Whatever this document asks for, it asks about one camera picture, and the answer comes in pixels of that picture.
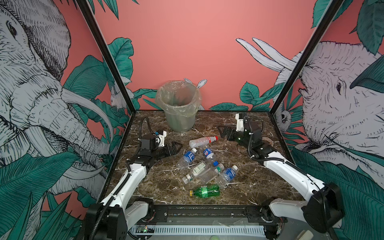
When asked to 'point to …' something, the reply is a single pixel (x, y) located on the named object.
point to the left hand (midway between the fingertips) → (177, 145)
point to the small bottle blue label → (208, 153)
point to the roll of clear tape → (269, 140)
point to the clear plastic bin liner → (179, 98)
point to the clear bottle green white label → (198, 170)
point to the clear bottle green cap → (209, 175)
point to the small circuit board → (145, 228)
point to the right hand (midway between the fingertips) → (222, 126)
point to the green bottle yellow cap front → (206, 191)
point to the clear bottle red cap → (202, 141)
